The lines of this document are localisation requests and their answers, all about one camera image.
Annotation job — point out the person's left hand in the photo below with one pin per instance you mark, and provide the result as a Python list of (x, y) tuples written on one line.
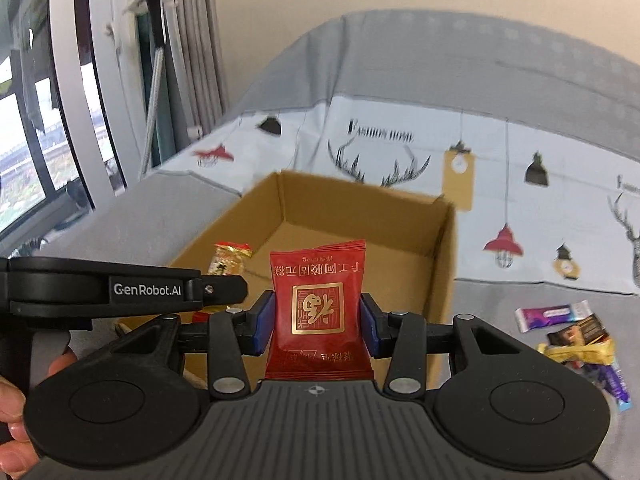
[(18, 454)]

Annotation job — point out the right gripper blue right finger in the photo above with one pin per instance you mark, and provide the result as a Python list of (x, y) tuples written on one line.
[(375, 330)]

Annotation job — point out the purple white snack bar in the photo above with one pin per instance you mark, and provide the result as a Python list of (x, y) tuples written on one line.
[(534, 318)]

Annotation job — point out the black gold snack bar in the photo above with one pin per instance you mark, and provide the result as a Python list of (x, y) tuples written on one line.
[(586, 341)]

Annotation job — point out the red snack packet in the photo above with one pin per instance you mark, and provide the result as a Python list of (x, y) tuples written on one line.
[(316, 336)]

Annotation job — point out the purple Alpenliebe candy stick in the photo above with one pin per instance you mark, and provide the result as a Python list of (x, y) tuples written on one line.
[(610, 378)]

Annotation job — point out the open cardboard box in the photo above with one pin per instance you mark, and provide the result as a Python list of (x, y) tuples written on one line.
[(323, 239)]

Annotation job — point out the small red yellow candy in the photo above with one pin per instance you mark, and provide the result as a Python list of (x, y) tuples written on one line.
[(229, 258)]

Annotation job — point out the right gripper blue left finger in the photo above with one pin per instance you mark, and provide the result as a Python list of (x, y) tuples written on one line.
[(257, 326)]

